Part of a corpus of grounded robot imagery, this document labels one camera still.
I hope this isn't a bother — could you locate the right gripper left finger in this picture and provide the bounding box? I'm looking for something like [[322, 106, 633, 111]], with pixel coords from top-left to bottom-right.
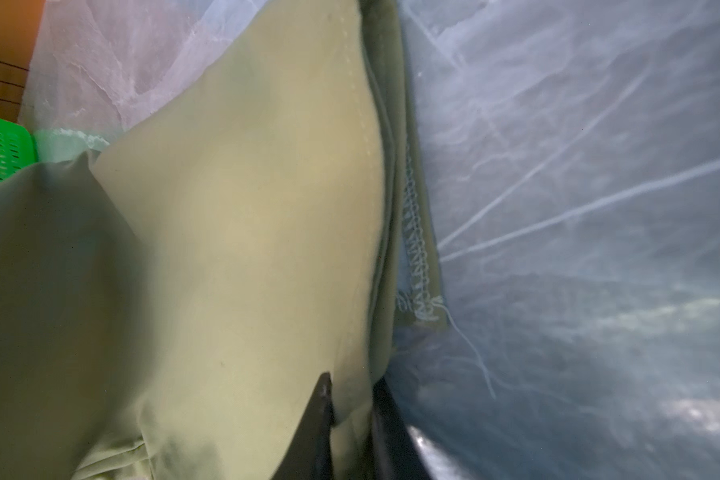
[[272, 372, 334, 480]]

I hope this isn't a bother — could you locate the green plastic basket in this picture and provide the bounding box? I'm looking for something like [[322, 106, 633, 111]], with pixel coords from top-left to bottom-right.
[[0, 119, 37, 181]]

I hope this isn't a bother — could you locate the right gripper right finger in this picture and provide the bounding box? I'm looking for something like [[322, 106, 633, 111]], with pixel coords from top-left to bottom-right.
[[371, 379, 431, 480]]

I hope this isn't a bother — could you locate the olive green skirt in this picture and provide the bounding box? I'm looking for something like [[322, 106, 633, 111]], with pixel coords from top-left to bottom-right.
[[0, 1, 447, 479]]

